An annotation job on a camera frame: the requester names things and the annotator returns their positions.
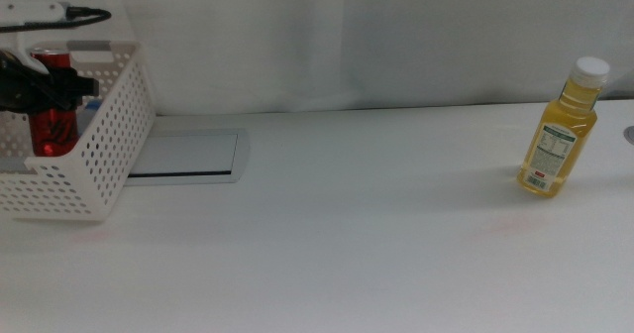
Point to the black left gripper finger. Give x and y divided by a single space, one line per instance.
74 90

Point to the grey round table grommet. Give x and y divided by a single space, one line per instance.
630 136

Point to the white perforated plastic basket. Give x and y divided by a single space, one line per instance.
109 164

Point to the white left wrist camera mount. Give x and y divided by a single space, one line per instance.
30 13

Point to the yellow juice bottle white cap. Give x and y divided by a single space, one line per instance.
555 159

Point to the clear water bottle blue cap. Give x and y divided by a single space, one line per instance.
89 117

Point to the red drink can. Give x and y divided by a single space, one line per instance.
54 130

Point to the white fabric backdrop curtain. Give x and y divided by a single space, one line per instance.
421 40

